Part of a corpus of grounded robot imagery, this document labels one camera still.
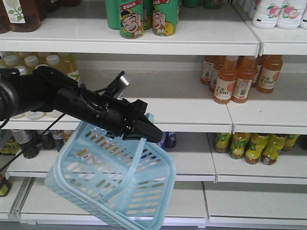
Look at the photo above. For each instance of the dark tea bottle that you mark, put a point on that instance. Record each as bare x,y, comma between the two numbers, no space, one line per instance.
25,139

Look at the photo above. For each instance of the yellow lemon tea bottle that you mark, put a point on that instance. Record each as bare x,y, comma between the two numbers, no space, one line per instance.
271,152
257,143
238,144

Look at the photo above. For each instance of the blue sports drink bottle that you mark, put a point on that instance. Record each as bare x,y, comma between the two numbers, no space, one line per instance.
168,140

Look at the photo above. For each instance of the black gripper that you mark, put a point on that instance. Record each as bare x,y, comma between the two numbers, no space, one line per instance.
118,117

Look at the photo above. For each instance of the green cartoon drink can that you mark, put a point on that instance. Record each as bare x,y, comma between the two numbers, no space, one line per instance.
164,17
130,14

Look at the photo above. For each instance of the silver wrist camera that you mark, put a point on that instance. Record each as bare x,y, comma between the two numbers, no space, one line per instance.
118,85

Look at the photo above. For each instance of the peach C100 drink bottle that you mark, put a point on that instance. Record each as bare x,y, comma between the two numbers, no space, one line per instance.
226,80
271,69
245,75

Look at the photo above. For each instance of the light blue plastic basket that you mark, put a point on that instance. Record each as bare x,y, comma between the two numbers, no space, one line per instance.
124,183

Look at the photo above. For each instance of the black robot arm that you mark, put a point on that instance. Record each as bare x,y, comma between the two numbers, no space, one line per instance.
47,89

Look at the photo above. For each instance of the pale yellow drink bottle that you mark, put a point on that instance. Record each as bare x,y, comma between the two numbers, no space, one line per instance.
64,62

